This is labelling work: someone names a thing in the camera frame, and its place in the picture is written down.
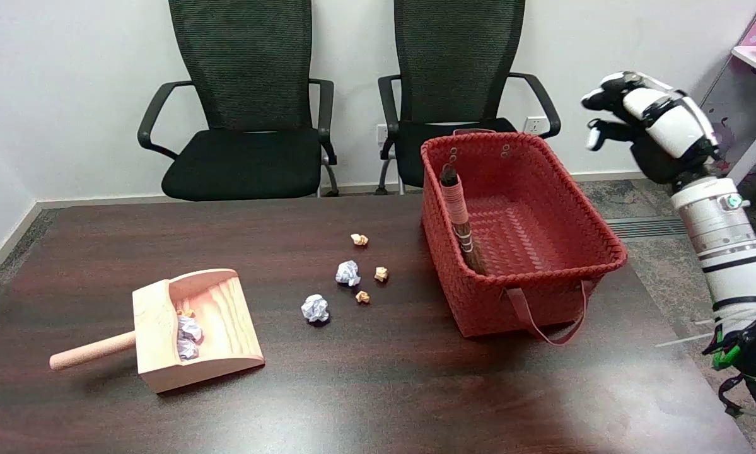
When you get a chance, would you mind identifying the black mesh office chair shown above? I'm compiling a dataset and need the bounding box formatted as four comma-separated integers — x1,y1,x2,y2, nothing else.
376,0,562,195
137,0,340,202

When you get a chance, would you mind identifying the wooden dustpan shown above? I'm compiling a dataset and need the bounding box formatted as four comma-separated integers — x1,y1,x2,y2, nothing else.
49,269,266,394

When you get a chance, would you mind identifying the brown straw hand broom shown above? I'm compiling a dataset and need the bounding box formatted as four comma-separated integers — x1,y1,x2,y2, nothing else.
439,163,489,276

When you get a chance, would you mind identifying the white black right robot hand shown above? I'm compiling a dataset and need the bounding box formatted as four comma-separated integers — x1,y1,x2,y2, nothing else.
581,71,723,186

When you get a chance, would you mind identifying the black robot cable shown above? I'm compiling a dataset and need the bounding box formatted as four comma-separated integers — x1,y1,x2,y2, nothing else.
702,310,756,423

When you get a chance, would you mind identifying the floor vent grille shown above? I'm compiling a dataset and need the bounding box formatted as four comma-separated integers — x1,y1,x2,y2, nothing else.
605,216,692,240

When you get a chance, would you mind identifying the pink white children's shelf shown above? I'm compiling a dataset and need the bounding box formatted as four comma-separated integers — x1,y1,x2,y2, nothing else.
699,0,756,185

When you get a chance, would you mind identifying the red woven basket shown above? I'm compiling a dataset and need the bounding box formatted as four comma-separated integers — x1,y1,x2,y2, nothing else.
420,129,629,346

